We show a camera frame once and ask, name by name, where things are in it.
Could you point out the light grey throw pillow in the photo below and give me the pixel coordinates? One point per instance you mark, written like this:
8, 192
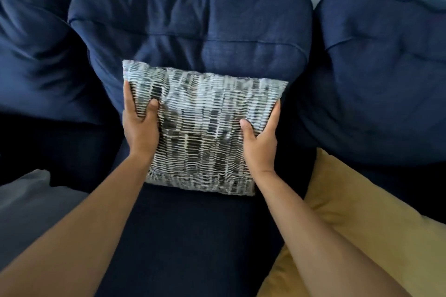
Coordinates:
31, 209

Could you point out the person's right hand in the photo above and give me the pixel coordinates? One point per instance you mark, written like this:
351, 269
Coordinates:
262, 147

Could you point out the person's left thumb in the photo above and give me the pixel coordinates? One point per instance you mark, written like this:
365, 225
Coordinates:
152, 108

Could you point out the navy blue sofa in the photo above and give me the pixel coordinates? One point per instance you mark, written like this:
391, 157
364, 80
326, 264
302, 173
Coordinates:
188, 237

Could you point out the navy blue sofa back cushion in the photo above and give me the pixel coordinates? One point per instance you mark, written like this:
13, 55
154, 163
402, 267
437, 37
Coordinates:
35, 46
379, 77
195, 28

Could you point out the person's right forearm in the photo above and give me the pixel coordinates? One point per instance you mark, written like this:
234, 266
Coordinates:
324, 241

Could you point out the mustard yellow throw pillow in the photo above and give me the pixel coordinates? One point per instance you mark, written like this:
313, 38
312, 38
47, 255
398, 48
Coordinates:
366, 223

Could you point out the grey white patterned throw pillow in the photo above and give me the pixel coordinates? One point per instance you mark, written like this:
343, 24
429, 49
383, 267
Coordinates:
205, 133

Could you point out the person's left hand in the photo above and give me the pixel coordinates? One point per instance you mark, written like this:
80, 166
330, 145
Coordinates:
141, 136

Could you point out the person's right thumb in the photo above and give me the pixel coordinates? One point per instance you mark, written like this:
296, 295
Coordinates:
248, 129

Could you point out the person's left forearm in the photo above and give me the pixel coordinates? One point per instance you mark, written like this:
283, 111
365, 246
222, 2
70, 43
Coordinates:
75, 234

